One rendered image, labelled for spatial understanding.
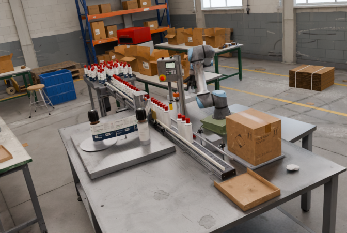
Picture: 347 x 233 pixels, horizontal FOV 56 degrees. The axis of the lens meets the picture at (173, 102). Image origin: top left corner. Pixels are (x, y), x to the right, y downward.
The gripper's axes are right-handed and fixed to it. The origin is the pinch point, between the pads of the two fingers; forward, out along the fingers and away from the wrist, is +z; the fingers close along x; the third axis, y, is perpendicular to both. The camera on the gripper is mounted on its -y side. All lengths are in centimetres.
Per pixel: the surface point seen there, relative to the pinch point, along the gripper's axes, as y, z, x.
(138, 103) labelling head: -5, 8, -60
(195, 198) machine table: 117, 41, -100
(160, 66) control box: 28, -30, -63
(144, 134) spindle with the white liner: 42, 23, -85
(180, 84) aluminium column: 38, -15, -47
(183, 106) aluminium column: 38, 4, -43
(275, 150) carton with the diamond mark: 128, 18, -38
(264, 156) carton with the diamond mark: 126, 22, -47
